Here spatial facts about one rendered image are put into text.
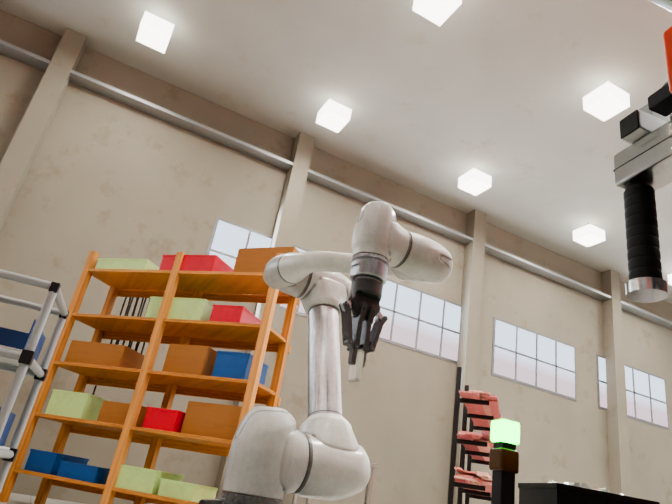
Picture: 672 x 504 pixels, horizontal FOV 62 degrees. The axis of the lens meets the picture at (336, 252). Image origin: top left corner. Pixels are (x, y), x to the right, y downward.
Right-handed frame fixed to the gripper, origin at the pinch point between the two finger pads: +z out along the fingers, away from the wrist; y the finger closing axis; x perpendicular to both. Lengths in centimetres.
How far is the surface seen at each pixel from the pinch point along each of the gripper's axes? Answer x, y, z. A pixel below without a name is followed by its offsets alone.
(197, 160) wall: -715, -116, -457
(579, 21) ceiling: -203, -407, -572
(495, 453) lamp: 29.1, -12.9, 16.0
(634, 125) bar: 72, 12, -20
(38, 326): -102, 57, -10
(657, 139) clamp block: 74, 11, -17
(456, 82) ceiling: -387, -376, -574
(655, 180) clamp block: 72, 8, -14
